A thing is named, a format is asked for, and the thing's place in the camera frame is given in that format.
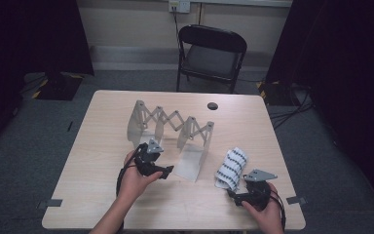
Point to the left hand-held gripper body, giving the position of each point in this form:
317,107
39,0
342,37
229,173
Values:
146,161

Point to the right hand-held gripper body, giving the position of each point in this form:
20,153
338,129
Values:
258,193

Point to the white expandable metal file rack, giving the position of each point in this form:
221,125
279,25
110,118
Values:
191,162

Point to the white black patterned cloth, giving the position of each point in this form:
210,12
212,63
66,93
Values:
232,167

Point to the person's right hand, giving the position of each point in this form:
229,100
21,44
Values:
269,219

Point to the person's left hand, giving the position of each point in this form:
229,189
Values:
131,185

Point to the grey tape strip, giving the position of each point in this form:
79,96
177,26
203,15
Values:
296,200
50,203

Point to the small black floor object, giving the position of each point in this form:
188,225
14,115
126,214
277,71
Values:
69,126

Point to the black stand base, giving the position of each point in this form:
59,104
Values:
58,87
276,94

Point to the black folding chair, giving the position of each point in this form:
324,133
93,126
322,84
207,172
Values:
211,60

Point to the black curtain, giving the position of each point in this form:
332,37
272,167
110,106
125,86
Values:
354,65
19,39

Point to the thin wall conduit pipe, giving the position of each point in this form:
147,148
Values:
201,13

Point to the white wall socket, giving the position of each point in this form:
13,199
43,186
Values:
179,6

